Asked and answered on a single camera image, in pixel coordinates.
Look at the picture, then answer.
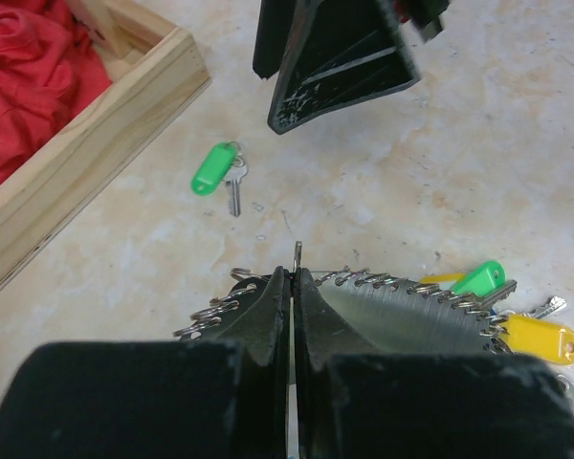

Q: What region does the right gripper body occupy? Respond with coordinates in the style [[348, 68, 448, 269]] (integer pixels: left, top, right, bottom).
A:
[[394, 0, 451, 42]]

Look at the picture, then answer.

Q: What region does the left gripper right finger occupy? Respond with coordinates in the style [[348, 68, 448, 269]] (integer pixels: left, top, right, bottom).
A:
[[294, 268, 378, 458]]

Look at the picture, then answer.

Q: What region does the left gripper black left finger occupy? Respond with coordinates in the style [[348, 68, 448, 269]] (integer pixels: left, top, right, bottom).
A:
[[205, 266, 287, 458]]

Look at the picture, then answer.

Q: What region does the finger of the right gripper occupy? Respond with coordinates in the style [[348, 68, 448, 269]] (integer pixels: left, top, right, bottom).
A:
[[253, 0, 297, 79]]

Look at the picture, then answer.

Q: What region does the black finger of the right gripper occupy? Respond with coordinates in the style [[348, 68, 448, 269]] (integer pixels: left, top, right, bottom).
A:
[[267, 1, 421, 135]]

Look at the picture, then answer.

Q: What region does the large metal keyring with keys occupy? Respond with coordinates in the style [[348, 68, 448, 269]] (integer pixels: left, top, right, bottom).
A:
[[171, 241, 574, 459]]

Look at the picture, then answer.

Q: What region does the green tagged key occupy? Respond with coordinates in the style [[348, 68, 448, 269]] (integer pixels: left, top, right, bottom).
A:
[[190, 142, 249, 217]]

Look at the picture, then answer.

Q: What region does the wooden rack tray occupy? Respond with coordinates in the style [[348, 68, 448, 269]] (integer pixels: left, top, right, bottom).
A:
[[0, 1, 210, 291]]

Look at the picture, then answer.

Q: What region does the red cloth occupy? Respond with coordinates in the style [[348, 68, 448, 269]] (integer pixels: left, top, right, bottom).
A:
[[0, 1, 111, 185]]

